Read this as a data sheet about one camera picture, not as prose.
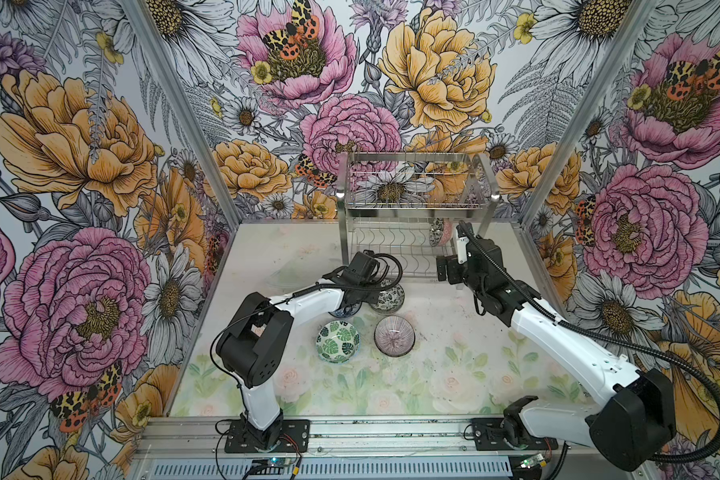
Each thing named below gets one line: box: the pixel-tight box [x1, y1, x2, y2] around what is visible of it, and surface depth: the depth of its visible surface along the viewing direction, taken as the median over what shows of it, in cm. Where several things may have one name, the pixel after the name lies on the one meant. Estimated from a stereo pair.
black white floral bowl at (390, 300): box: [371, 279, 405, 314], surface depth 97 cm
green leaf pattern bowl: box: [316, 320, 361, 364], surface depth 88 cm
